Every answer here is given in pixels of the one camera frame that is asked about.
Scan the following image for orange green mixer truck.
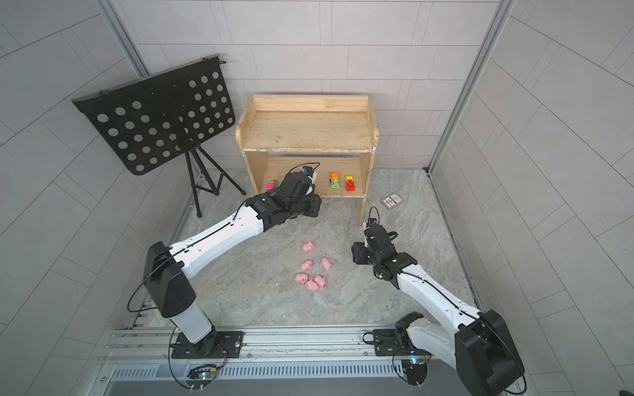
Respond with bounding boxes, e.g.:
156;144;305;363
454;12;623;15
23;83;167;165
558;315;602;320
330;173;340;189

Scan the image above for red yellow toy truck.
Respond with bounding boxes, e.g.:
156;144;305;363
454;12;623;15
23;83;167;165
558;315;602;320
345;175;356;192

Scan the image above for pink toy pig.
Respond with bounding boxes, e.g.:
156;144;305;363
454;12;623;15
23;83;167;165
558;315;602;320
295;273;310;284
314;275;327;288
302;241;315;252
321;257;332;272
300;260;314;272
305;280;320;292

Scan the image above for pink toy pig top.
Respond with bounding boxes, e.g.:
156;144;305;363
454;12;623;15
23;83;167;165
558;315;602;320
302;241;315;252

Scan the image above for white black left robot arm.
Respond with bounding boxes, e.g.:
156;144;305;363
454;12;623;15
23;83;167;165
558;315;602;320
140;164;321;347

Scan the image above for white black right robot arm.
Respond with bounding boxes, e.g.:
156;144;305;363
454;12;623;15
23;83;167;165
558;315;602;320
351;219;526;395

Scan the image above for small card box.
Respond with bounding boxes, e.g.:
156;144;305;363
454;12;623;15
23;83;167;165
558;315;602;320
381;193;405;211

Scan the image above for wooden two-tier shelf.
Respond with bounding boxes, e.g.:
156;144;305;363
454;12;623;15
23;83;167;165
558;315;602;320
235;95;380;224

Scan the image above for pink toy pig bottom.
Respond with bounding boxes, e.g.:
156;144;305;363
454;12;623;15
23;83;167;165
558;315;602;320
305;280;320;292

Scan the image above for right controller board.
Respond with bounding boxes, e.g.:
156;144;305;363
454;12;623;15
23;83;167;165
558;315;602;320
401;359;429;387

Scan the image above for controller board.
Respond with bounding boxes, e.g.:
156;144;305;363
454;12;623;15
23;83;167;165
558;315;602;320
401;359;429;387
187;364;220;381

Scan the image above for black perforated music stand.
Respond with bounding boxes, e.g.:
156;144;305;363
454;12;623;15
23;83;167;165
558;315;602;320
73;55;237;196

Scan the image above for left controller board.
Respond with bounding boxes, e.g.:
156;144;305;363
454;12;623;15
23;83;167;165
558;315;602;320
187;364;220;381

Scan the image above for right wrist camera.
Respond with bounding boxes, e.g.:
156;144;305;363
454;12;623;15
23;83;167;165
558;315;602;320
364;217;379;248

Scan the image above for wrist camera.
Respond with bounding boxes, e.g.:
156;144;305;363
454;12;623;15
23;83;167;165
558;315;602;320
364;217;379;248
300;165;317;196

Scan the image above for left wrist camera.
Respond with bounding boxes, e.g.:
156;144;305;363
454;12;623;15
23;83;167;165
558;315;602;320
300;165;317;196

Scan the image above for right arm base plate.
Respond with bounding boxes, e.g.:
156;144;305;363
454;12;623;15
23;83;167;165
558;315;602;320
363;328;432;356

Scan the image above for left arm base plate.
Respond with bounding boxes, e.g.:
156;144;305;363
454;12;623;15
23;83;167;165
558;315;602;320
170;330;245;359

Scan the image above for aluminium mounting rail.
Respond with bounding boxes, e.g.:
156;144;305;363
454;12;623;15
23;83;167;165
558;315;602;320
96;323;513;367

